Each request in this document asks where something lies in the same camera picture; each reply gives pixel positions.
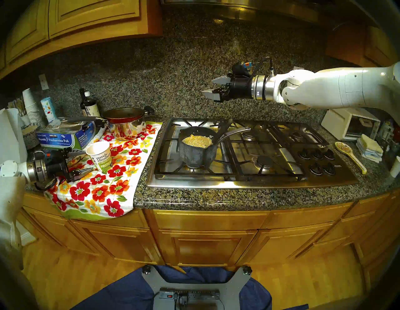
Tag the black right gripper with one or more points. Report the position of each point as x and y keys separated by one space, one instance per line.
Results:
x=240 y=89

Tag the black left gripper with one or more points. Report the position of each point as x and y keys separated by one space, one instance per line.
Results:
x=56 y=170

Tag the white paper oats cup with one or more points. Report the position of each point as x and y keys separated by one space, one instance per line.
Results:
x=100 y=159

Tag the black cooking spoon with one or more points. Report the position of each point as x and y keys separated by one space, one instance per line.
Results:
x=222 y=128

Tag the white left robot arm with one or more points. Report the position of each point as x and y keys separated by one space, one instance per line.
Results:
x=11 y=193

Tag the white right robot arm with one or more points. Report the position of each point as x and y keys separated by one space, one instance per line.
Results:
x=328 y=89

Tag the yellow ceramic spoon rest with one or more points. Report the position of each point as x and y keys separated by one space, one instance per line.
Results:
x=343 y=147

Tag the blue foil box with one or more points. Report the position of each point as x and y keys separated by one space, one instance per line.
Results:
x=62 y=140

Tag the floral kitchen towel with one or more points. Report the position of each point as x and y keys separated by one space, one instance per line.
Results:
x=103 y=193

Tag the dark bottle white cap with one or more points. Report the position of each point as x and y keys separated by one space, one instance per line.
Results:
x=92 y=107

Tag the steel pan red rim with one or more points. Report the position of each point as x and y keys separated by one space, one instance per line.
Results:
x=128 y=128

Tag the blue dotted paper cup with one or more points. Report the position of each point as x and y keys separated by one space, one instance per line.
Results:
x=48 y=107

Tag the dark bottle black cap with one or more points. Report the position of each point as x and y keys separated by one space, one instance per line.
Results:
x=82 y=98

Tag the cup of wooden sticks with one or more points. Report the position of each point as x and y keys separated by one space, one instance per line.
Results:
x=25 y=119

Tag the white paper towel roll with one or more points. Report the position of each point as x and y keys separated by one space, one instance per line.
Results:
x=12 y=137

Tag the dark grey saucepan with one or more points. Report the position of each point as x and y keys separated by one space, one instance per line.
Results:
x=195 y=156

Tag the stack of white cups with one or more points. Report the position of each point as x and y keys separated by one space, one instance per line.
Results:
x=31 y=106

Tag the stainless range hood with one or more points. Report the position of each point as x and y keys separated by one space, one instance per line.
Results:
x=250 y=9

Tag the black cooktop knob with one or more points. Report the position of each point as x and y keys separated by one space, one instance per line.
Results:
x=317 y=153
x=304 y=153
x=329 y=168
x=315 y=168
x=329 y=153

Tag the white toaster oven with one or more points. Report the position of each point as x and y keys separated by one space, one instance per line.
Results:
x=336 y=123

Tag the blue floor cloth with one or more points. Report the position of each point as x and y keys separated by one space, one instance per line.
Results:
x=125 y=293

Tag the stainless gas cooktop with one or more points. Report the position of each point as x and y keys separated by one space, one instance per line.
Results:
x=337 y=179

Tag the wooden base cabinets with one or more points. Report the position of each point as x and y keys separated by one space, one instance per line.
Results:
x=206 y=247

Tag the folded dish cloth stack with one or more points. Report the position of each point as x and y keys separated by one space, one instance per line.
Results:
x=370 y=147

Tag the clear glass jar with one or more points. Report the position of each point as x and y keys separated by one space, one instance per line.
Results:
x=386 y=128

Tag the grey power strip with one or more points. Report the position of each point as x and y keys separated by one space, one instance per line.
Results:
x=200 y=294

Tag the single white paper cup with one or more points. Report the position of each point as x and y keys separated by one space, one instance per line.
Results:
x=395 y=167

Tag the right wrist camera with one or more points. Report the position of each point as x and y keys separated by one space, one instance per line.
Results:
x=239 y=68

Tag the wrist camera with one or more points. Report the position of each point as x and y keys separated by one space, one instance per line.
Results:
x=239 y=68
x=43 y=155

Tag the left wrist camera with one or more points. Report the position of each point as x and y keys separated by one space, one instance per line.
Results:
x=43 y=155

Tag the wooden wall cabinet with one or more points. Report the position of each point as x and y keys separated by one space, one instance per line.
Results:
x=378 y=47
x=93 y=15

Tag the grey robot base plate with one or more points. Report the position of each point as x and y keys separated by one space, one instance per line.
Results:
x=234 y=287

